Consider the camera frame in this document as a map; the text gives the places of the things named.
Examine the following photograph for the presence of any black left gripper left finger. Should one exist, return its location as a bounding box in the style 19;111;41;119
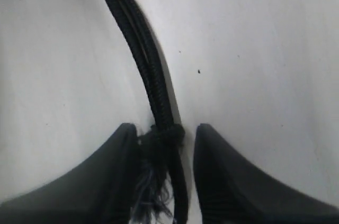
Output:
1;123;139;223

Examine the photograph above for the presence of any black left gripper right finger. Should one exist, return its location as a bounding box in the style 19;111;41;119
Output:
193;123;338;223

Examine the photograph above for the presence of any black cord with frayed knot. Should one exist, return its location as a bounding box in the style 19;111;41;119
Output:
87;0;189;224

